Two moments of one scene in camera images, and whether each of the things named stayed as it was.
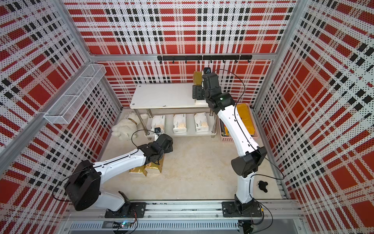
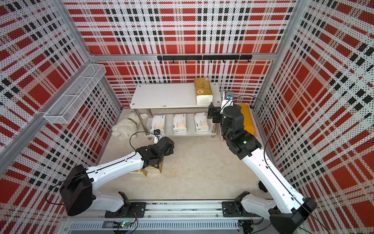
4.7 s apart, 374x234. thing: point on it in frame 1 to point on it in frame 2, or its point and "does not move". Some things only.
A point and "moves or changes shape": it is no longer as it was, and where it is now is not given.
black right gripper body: (202, 93) to (218, 118)
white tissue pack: (179, 123) does not move
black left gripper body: (169, 149) does not move
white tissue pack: (201, 122) does not move
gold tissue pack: (197, 78) moves or changes shape
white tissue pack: (158, 121) does not move
